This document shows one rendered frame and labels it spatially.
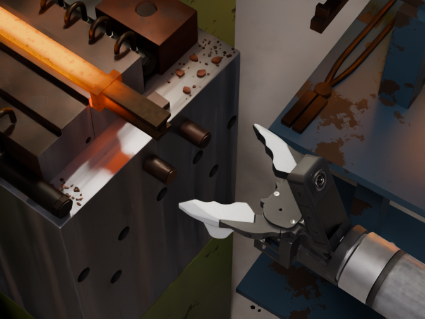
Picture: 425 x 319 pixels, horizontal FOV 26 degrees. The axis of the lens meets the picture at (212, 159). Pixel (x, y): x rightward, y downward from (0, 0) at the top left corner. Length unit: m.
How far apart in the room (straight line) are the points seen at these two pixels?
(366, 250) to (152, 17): 0.47
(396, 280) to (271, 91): 1.50
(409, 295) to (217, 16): 0.82
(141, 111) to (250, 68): 1.40
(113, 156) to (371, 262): 0.39
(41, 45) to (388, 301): 0.56
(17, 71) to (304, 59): 1.43
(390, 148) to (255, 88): 0.96
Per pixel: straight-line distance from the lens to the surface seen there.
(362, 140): 1.58
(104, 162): 1.23
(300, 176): 1.00
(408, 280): 1.04
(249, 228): 1.06
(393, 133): 1.59
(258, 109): 2.44
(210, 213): 1.07
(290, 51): 2.58
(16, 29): 1.27
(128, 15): 1.31
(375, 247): 1.05
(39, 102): 1.21
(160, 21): 1.30
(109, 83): 1.18
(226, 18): 1.73
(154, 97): 1.27
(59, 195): 1.17
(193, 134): 1.29
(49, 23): 1.29
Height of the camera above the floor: 1.92
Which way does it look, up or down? 55 degrees down
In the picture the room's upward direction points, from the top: straight up
